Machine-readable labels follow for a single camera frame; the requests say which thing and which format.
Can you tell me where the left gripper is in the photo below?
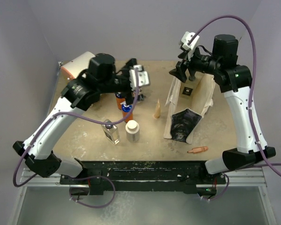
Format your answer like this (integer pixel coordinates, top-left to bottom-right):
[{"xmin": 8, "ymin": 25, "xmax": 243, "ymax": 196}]
[{"xmin": 99, "ymin": 60, "xmax": 146, "ymax": 105}]

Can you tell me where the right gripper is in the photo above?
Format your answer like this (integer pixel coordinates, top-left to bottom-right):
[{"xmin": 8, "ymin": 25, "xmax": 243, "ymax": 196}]
[{"xmin": 169, "ymin": 45, "xmax": 220, "ymax": 83}]

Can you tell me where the clear square bottle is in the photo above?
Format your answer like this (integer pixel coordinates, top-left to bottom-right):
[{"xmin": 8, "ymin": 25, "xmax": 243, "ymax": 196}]
[
  {"xmin": 180, "ymin": 75, "xmax": 196, "ymax": 97},
  {"xmin": 102, "ymin": 119, "xmax": 120, "ymax": 145}
]

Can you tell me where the canvas tote bag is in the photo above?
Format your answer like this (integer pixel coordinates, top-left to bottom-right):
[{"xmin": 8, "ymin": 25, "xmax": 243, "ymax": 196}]
[{"xmin": 163, "ymin": 72, "xmax": 215, "ymax": 144}]

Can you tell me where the white bottle wooden cap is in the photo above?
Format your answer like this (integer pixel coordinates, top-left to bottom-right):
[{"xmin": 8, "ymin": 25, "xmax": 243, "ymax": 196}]
[{"xmin": 125, "ymin": 120, "xmax": 140, "ymax": 142}]

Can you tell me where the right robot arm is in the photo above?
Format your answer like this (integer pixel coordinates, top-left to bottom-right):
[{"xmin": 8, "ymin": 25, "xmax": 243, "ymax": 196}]
[{"xmin": 170, "ymin": 32, "xmax": 276, "ymax": 183}]

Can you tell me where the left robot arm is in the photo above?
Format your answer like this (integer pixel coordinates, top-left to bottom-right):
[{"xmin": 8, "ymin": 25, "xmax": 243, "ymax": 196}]
[{"xmin": 13, "ymin": 53, "xmax": 150, "ymax": 184}]

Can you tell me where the bright blue orange pump bottle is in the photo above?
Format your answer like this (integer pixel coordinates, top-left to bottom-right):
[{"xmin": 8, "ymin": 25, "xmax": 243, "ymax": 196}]
[{"xmin": 121, "ymin": 101, "xmax": 133, "ymax": 123}]

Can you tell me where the dark blue orange pump bottle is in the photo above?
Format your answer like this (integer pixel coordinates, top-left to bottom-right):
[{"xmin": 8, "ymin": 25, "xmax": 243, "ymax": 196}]
[{"xmin": 115, "ymin": 92, "xmax": 125, "ymax": 110}]

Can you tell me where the wooden cone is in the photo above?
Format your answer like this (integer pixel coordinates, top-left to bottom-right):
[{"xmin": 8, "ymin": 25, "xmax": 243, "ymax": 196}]
[{"xmin": 154, "ymin": 99, "xmax": 161, "ymax": 119}]

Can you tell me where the clear square bottle front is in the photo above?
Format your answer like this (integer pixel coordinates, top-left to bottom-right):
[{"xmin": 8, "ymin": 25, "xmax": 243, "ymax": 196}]
[{"xmin": 102, "ymin": 119, "xmax": 120, "ymax": 145}]

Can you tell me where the white cylindrical box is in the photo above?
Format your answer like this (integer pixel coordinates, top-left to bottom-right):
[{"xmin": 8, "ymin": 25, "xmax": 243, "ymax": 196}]
[{"xmin": 60, "ymin": 52, "xmax": 95, "ymax": 82}]

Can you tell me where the orange highlighter pen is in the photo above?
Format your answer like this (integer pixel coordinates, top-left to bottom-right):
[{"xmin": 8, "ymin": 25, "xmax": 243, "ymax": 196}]
[{"xmin": 188, "ymin": 146, "xmax": 208, "ymax": 154}]

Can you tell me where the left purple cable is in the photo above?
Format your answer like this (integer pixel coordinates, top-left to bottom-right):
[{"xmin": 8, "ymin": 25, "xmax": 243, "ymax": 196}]
[{"xmin": 13, "ymin": 69, "xmax": 141, "ymax": 208}]

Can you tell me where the purple cable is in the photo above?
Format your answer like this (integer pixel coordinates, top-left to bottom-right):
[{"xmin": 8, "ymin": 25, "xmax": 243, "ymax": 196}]
[
  {"xmin": 13, "ymin": 69, "xmax": 141, "ymax": 208},
  {"xmin": 188, "ymin": 15, "xmax": 281, "ymax": 203}
]

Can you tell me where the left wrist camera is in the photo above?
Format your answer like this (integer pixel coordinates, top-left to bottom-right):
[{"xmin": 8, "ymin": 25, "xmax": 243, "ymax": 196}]
[{"xmin": 129, "ymin": 65, "xmax": 150, "ymax": 91}]

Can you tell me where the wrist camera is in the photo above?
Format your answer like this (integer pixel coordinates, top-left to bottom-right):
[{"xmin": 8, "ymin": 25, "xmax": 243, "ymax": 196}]
[
  {"xmin": 179, "ymin": 31, "xmax": 200, "ymax": 51},
  {"xmin": 129, "ymin": 65, "xmax": 150, "ymax": 91}
]

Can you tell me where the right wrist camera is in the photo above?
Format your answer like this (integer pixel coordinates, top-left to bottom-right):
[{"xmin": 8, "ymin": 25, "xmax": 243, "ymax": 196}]
[{"xmin": 179, "ymin": 31, "xmax": 200, "ymax": 51}]

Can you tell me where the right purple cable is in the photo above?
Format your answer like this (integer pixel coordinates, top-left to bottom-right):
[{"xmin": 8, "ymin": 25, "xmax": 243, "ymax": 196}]
[{"xmin": 188, "ymin": 15, "xmax": 281, "ymax": 203}]

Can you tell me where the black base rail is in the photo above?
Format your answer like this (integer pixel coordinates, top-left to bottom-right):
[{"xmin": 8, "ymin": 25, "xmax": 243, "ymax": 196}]
[{"xmin": 60, "ymin": 161, "xmax": 226, "ymax": 195}]

